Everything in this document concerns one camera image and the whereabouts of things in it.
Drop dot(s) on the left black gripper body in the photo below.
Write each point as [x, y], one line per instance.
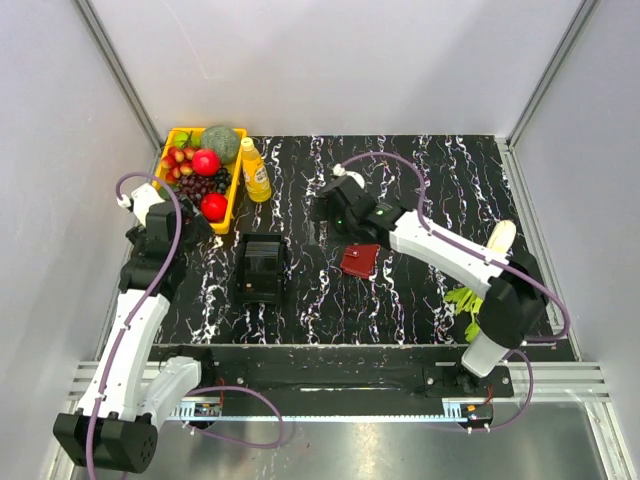
[198, 230]

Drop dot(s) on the aluminium frame rail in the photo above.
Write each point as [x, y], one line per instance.
[553, 381]

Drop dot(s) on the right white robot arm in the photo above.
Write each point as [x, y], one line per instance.
[511, 304]

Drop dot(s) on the yellow juice bottle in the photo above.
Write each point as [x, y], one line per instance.
[256, 178]

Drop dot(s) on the small red fruits cluster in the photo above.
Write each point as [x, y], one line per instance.
[176, 164]

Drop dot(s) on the green broccoli head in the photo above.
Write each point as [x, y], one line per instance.
[223, 140]

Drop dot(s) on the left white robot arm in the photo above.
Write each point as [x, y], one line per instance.
[117, 421]

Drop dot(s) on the yellow plastic tray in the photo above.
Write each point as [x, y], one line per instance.
[235, 169]

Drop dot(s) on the red leather card holder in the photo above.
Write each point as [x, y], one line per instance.
[359, 260]

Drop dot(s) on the red apple upper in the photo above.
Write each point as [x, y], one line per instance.
[205, 162]

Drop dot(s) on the black card dispenser box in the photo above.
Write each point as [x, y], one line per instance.
[259, 275]

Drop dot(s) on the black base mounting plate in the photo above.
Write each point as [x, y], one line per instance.
[436, 371]

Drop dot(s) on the green pear fruit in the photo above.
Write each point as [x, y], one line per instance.
[187, 139]

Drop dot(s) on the dark purple grape bunch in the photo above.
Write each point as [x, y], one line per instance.
[196, 186]

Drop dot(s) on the red apple lower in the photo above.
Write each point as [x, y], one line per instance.
[213, 207]

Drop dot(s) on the red apple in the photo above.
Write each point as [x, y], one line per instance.
[205, 162]
[213, 207]

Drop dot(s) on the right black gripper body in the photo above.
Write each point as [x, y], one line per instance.
[339, 226]

